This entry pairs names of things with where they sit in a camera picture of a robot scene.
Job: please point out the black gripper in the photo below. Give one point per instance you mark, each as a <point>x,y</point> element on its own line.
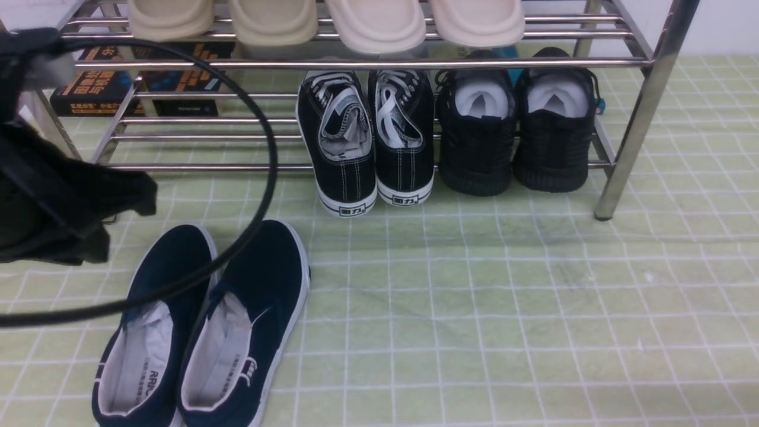
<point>53,206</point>

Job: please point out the navy slip-on shoe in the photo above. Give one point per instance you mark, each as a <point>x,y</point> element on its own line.
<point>137,377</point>
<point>252,312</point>

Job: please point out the stainless steel shoe rack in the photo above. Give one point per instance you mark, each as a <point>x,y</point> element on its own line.
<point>37,47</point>

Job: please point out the black book orange text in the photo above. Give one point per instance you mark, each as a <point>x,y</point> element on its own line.
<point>101,93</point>

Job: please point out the beige slipper far left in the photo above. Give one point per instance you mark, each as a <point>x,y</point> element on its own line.
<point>162,21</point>

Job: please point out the beige slipper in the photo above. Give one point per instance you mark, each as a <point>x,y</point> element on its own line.
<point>162,21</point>
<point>274,23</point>

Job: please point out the black canvas sneaker left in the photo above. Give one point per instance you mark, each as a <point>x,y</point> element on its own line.
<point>336,128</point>

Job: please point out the black canvas sneaker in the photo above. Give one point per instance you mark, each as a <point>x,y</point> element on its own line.
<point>402,106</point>
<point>336,128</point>

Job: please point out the black canvas sneaker right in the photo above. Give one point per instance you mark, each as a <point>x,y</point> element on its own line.
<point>402,106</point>

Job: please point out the cream slipper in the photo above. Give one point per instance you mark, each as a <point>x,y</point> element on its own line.
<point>479,24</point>
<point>378,27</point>

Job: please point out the black knit sneaker left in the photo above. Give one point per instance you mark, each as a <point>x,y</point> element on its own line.
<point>476,110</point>

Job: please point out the black knit sneaker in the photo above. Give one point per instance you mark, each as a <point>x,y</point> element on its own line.
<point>476,110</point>
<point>556,108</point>

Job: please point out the cream slipper far right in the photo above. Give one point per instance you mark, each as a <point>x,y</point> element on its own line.
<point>479,24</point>

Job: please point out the black knit sneaker right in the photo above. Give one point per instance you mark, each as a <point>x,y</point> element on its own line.
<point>556,108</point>

